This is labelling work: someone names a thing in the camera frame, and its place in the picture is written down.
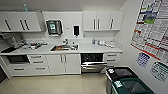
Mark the stainless steel dishwasher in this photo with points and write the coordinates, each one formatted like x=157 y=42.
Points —
x=93 y=63

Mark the white mug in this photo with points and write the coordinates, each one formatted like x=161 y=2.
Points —
x=74 y=47

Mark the blue dish soap bottle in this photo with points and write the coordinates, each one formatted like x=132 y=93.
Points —
x=93 y=41

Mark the stainless steel sink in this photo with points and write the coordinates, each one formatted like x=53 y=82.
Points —
x=65 y=48

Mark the chrome sink faucet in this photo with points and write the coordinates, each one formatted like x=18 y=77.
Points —
x=65 y=41

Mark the white cloth towel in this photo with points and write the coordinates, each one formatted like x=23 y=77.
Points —
x=107 y=43

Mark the orange bowl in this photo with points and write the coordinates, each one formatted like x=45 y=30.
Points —
x=60 y=48

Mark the white two-door base cabinet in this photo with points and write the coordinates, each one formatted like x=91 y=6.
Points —
x=63 y=64

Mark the white drawer unit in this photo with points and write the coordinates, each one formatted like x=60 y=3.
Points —
x=112 y=58
x=38 y=64

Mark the steel paper towel dispenser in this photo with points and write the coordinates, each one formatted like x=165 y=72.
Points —
x=54 y=27

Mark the black lid waste bin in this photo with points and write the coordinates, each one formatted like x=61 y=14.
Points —
x=120 y=71

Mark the dish rack with dishes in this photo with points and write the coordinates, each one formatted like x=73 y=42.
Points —
x=37 y=44

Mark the green lid waste bin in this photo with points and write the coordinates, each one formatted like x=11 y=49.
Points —
x=133 y=86

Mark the black built-in microwave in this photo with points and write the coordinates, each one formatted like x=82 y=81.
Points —
x=17 y=59

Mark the light blue spray bottle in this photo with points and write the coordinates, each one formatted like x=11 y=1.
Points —
x=25 y=8

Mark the blue wall sign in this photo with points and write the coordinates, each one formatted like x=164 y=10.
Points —
x=143 y=60

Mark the white three-door wall cabinet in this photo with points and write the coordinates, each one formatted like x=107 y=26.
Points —
x=23 y=21

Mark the green wall sign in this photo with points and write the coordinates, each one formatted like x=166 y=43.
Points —
x=160 y=71

